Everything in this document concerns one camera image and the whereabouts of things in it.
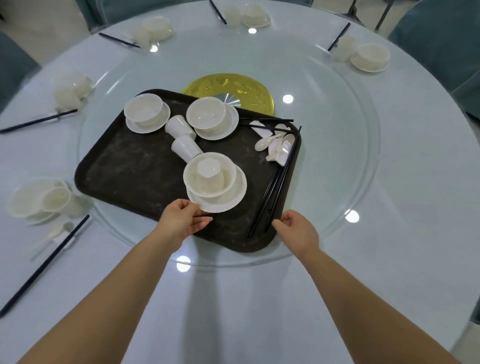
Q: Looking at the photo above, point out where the person's right hand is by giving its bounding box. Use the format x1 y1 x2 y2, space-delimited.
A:
271 209 321 260

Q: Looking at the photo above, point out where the person's left hand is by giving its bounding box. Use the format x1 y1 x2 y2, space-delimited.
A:
155 198 214 253

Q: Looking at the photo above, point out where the bunch of black chopsticks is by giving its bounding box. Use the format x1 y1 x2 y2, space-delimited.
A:
239 118 303 239

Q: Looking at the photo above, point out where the black tray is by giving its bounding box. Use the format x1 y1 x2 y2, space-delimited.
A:
74 88 303 254

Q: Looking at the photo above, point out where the heap of small white pieces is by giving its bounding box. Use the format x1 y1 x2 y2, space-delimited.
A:
249 119 297 168

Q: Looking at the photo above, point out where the placed white spoon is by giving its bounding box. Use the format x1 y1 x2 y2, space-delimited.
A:
31 221 76 250

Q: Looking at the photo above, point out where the person's right forearm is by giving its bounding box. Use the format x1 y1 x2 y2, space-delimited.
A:
301 245 462 364

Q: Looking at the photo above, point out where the person's left forearm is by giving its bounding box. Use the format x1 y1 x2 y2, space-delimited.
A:
16 232 177 364

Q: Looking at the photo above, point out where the glass lazy susan turntable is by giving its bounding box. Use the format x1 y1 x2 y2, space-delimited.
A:
76 26 382 269

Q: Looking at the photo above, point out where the white round table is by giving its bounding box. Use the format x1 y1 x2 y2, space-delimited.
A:
0 0 480 364

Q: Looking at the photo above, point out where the gold turntable base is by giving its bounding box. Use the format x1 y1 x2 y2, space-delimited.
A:
181 73 276 116

